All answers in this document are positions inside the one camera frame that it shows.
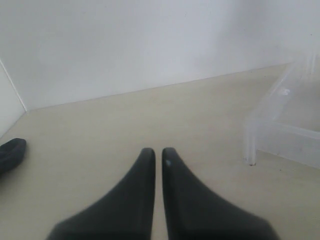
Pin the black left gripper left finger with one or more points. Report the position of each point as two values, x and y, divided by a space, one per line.
124 213

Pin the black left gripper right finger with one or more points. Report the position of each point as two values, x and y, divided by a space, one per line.
194 212

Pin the clear plastic bin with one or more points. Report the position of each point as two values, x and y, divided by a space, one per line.
286 122

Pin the dark object at left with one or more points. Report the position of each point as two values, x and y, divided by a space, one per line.
12 154

